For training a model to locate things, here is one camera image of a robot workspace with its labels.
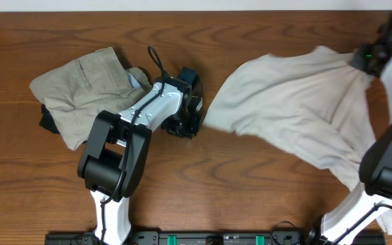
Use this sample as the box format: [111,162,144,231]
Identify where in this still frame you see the light grey t-shirt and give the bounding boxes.
[202,46,392,236]

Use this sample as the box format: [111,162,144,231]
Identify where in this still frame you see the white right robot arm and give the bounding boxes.
[305,13,392,244]

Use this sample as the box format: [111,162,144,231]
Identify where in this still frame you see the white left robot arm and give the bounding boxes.
[78,75,203,244]

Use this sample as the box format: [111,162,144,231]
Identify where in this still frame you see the folded khaki shorts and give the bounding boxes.
[29,47,152,150]

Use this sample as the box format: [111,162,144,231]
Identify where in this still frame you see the black garment under shorts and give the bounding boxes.
[39,104,60,134]

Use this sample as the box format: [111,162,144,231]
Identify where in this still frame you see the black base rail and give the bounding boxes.
[44,220,387,245]

